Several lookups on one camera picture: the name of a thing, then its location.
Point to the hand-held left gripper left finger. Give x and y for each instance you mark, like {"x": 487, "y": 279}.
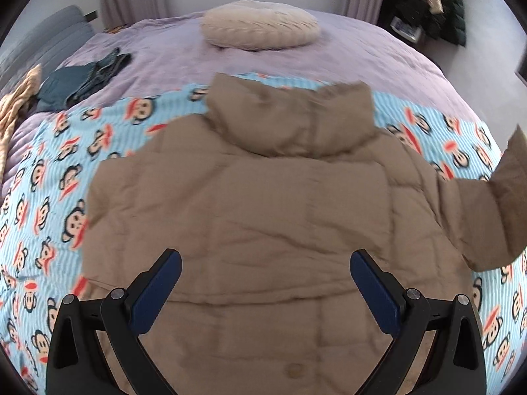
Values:
{"x": 158, "y": 292}

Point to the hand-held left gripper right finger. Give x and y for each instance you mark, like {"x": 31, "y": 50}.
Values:
{"x": 374, "y": 292}

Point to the tan puffer jacket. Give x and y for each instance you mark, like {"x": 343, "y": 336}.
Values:
{"x": 267, "y": 214}

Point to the blue striped monkey print blanket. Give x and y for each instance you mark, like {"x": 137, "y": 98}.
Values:
{"x": 49, "y": 197}

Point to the teal folded garment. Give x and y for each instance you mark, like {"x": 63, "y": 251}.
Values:
{"x": 59, "y": 88}

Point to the dark denim jeans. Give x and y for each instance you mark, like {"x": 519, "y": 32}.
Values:
{"x": 105, "y": 70}

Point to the cream knitted cloth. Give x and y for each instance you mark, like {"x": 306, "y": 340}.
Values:
{"x": 16, "y": 103}

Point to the purple bedspread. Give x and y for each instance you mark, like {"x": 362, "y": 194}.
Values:
{"x": 164, "y": 49}

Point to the grey printed box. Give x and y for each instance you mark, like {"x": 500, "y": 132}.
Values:
{"x": 405, "y": 26}

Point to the grey upholstered headboard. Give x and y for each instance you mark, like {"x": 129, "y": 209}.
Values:
{"x": 49, "y": 37}

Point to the cream round pillow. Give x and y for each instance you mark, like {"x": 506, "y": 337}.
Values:
{"x": 259, "y": 24}

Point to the black clothing pile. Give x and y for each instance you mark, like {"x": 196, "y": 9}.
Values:
{"x": 411, "y": 6}

